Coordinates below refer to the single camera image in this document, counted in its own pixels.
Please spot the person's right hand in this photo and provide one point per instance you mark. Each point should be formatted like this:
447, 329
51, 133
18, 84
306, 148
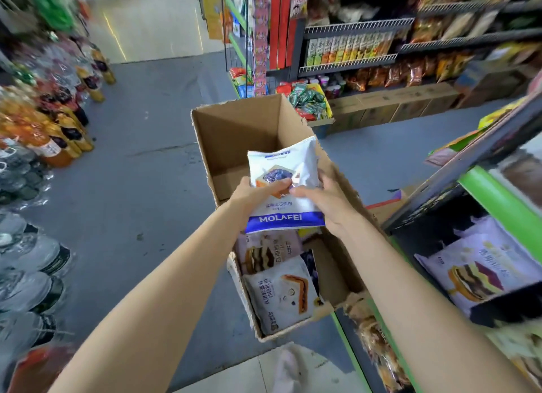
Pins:
332, 204

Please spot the person's left hand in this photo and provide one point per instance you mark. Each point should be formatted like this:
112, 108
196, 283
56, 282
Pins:
247, 195

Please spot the person's left thumb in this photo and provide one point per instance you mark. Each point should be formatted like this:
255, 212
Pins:
274, 186

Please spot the person's right thumb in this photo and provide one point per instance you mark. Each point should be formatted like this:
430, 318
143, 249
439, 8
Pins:
304, 191

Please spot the white blue bread packet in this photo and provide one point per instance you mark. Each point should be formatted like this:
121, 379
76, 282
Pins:
283, 159

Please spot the person's right forearm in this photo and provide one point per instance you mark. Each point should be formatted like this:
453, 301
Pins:
419, 316

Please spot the person's left forearm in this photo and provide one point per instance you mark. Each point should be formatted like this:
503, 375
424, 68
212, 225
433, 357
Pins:
161, 303

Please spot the pale layered cake packet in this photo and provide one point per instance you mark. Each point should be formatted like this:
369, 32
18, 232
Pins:
264, 250

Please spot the open brown cardboard box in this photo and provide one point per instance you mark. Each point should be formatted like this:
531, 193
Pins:
237, 130

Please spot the dark blue snack packet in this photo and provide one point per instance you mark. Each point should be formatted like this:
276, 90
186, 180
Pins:
312, 270

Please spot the flattened printed cardboard piece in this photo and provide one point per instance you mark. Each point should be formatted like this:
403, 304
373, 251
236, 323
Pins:
391, 204

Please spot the bin of green candy packets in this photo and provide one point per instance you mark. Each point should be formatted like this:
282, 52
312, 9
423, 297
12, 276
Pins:
309, 102

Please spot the white orange cake packet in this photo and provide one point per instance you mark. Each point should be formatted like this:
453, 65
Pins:
279, 295

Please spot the row of small cups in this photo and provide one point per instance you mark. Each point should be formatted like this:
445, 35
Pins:
326, 85

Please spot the row of brown cardboard cartons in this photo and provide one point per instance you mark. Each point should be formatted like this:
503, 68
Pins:
389, 106

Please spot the row of drink cartons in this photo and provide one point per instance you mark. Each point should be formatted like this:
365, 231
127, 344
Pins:
347, 47

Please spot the hanging strip of snack packets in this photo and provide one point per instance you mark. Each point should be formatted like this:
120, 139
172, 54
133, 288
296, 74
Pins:
260, 36

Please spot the row of brown snack bags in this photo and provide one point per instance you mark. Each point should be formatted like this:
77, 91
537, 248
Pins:
402, 72

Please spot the yellow green flat carton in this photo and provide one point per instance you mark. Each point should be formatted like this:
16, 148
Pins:
465, 140

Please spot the pile of clear bread bags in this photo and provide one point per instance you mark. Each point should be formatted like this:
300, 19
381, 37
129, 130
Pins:
381, 350

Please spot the yellow hanging packets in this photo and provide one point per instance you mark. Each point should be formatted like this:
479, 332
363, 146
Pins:
213, 13

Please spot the purple layered cake packet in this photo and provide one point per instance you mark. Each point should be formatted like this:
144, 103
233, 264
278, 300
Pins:
482, 265

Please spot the green edged store shelf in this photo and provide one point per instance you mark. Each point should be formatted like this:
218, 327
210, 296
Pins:
499, 197

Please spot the row of orange drink bottles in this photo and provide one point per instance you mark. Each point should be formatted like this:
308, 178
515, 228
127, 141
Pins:
59, 121

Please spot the shrink-wrapped grey bottle packs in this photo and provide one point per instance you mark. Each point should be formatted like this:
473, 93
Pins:
21, 176

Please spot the shrink-wrapped water bottle packs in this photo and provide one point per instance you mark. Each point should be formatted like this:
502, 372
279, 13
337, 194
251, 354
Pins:
29, 274

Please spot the orange shrink-wrapped pack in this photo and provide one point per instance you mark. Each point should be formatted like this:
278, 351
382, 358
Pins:
38, 369

